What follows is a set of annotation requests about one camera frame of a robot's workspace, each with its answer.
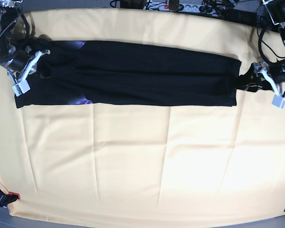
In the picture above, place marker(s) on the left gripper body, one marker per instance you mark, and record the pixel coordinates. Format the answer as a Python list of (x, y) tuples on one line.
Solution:
[(276, 73)]

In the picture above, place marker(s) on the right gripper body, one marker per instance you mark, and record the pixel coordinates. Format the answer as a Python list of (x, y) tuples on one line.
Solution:
[(15, 60)]

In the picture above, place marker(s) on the black T-shirt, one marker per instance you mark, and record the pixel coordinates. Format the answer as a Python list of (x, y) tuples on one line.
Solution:
[(120, 73)]

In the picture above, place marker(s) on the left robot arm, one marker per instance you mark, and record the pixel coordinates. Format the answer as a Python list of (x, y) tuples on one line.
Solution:
[(276, 12)]

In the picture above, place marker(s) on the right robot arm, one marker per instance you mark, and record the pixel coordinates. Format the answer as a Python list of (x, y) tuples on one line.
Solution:
[(17, 46)]

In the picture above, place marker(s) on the white power strip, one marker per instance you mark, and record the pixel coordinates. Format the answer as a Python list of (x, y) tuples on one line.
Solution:
[(208, 7)]

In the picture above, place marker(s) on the yellow table cloth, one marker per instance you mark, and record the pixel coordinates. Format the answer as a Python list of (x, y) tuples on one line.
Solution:
[(109, 166)]

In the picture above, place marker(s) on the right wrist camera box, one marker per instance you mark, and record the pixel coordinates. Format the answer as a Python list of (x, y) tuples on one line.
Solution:
[(21, 88)]

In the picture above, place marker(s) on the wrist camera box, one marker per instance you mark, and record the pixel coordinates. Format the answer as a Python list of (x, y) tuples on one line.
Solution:
[(278, 101), (21, 88)]

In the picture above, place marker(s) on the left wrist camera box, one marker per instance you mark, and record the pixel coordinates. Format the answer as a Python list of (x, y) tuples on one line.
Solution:
[(278, 101)]

